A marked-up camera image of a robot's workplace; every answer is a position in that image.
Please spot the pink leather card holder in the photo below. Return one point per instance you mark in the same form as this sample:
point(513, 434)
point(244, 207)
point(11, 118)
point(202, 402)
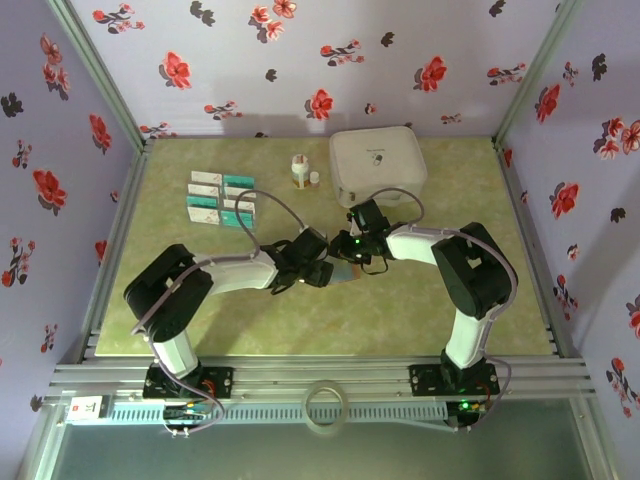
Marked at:
point(347, 272)

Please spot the clear box with teal card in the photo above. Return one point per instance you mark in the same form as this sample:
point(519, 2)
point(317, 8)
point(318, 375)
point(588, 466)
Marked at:
point(202, 202)
point(238, 180)
point(232, 220)

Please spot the clear box with white card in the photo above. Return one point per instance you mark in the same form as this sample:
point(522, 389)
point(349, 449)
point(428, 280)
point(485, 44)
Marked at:
point(203, 190)
point(231, 205)
point(241, 192)
point(206, 176)
point(202, 215)

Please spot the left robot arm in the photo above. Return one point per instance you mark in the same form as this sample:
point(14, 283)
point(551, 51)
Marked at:
point(235, 275)

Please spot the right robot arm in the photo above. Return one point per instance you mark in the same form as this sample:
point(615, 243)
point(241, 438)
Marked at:
point(415, 245)

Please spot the small brown medicine bottle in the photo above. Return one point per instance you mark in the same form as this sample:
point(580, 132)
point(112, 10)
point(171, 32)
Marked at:
point(315, 181)

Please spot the brown medicine bottle white cap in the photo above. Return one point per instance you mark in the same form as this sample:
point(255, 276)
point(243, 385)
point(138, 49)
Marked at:
point(301, 175)

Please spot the white square container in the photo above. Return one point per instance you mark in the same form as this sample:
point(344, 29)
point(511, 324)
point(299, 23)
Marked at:
point(380, 170)

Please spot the white box with red label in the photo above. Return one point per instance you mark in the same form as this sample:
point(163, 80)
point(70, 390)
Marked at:
point(85, 409)

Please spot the aluminium mounting rail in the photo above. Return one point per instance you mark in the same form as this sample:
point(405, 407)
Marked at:
point(320, 370)

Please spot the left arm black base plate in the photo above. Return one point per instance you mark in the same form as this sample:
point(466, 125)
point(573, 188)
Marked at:
point(220, 382)

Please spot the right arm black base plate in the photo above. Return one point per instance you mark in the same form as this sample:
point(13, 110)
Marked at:
point(425, 380)

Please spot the aluminium table side rail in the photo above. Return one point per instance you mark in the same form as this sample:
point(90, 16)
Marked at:
point(117, 240)
point(530, 240)

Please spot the aluminium frame corner post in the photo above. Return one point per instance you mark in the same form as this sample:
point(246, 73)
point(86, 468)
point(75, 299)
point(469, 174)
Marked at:
point(97, 72)
point(537, 65)

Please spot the aluminium frame leg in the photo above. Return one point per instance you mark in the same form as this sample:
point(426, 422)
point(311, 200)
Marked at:
point(595, 440)
point(40, 445)

